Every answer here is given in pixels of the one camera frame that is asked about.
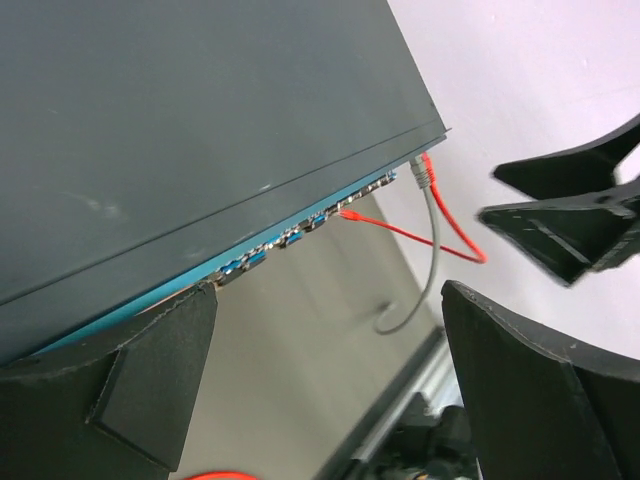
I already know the grey ethernet cable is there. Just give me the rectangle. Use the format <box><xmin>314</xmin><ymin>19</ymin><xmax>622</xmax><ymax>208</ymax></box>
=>
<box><xmin>373</xmin><ymin>154</ymin><xmax>444</xmax><ymax>336</ymax></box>

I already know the teal network switch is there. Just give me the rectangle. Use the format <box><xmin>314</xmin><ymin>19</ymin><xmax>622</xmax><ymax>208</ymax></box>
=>
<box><xmin>1</xmin><ymin>1</ymin><xmax>445</xmax><ymax>362</ymax></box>

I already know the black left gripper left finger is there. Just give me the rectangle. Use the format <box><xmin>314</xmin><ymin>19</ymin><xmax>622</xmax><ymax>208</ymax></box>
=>
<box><xmin>1</xmin><ymin>282</ymin><xmax>218</xmax><ymax>479</ymax></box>

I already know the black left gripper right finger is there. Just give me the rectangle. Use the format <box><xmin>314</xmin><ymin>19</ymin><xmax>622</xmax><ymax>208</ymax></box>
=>
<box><xmin>441</xmin><ymin>281</ymin><xmax>639</xmax><ymax>479</ymax></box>

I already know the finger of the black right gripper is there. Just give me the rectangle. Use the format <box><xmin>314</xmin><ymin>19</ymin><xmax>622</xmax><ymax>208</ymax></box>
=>
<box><xmin>493</xmin><ymin>116</ymin><xmax>639</xmax><ymax>198</ymax></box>
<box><xmin>478</xmin><ymin>179</ymin><xmax>639</xmax><ymax>286</ymax></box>

